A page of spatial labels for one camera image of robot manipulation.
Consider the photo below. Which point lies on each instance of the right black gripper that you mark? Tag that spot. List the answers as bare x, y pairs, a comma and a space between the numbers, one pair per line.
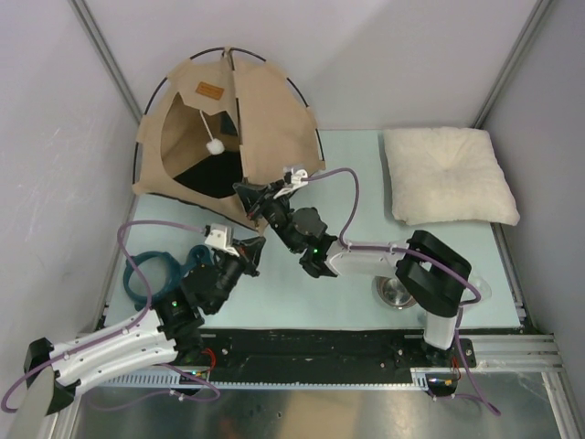
260, 198

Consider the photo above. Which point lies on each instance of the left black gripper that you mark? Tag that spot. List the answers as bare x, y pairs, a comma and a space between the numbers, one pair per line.
252, 251

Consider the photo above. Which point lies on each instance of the beige fabric pet tent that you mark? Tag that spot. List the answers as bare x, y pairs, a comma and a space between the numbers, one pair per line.
197, 105

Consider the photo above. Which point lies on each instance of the black tent pole front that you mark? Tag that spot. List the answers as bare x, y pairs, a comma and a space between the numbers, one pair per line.
228, 54

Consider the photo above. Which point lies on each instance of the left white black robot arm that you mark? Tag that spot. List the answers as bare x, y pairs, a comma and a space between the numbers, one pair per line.
165, 331

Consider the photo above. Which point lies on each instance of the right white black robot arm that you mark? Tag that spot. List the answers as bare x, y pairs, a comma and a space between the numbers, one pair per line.
430, 271

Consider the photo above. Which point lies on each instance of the steel pet bowl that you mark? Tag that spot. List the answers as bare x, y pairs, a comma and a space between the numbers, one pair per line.
393, 293

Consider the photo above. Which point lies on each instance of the teal double bowl stand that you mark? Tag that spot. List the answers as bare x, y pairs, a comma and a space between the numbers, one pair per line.
162, 271

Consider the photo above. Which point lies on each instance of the white pompom toy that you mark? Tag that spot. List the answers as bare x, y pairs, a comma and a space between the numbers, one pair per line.
215, 147

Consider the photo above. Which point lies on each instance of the cream fluffy cushion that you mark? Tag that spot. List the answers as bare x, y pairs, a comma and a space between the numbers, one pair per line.
446, 174

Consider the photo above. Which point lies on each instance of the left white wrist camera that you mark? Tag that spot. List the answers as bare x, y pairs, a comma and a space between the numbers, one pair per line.
219, 237

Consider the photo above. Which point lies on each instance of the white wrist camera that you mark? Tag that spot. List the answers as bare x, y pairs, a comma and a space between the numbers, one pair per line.
294, 178
219, 237

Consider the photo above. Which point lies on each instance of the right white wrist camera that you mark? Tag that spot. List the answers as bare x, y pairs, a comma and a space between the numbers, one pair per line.
294, 178

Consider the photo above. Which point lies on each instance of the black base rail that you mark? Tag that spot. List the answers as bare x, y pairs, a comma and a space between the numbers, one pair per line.
316, 354

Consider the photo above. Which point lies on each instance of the white slotted cable duct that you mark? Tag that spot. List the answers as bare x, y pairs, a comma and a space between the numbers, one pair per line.
162, 378

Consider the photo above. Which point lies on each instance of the left aluminium frame post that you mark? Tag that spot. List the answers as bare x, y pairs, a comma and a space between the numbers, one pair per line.
91, 27

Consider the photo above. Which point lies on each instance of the aluminium frame post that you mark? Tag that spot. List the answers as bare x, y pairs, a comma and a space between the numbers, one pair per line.
91, 27
528, 34

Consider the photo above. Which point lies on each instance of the right aluminium frame post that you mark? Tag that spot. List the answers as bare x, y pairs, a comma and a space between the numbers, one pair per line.
528, 34

